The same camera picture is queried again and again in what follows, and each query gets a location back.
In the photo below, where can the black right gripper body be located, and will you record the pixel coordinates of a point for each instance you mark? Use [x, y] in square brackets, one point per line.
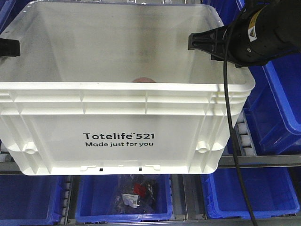
[270, 32]

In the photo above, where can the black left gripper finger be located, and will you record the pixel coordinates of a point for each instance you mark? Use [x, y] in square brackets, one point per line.
[10, 48]

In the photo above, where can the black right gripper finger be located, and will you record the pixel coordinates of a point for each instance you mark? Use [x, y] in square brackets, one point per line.
[212, 42]
[218, 58]

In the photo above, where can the yellow-pink plush peach ball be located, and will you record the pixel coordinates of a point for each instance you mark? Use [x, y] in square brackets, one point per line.
[143, 80]

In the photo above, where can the white plastic Totelife crate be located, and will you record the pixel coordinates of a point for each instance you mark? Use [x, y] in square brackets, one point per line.
[68, 104]

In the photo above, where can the blue bin at left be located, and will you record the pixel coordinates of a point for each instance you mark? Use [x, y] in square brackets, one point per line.
[9, 9]

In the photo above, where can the blue plastic bin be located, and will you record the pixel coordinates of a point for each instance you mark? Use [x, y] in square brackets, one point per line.
[273, 109]

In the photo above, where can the white roller track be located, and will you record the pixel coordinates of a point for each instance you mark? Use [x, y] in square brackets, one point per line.
[245, 140]
[67, 192]

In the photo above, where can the grey shelf crossbeam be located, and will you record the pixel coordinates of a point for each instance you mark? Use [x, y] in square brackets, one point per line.
[7, 168]

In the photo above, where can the blue bin lower right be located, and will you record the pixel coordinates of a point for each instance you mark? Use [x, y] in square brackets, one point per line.
[270, 192]

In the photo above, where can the blue bin lower left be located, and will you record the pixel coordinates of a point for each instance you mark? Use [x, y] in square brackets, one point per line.
[31, 200]

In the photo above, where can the clear bag with parts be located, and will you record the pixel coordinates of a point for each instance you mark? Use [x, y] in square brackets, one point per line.
[135, 194]

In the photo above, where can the blue bin lower middle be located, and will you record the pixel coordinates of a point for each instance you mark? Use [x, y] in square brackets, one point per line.
[94, 201]

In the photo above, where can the white roller track lower left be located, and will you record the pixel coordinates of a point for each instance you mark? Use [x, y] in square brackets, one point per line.
[67, 192]

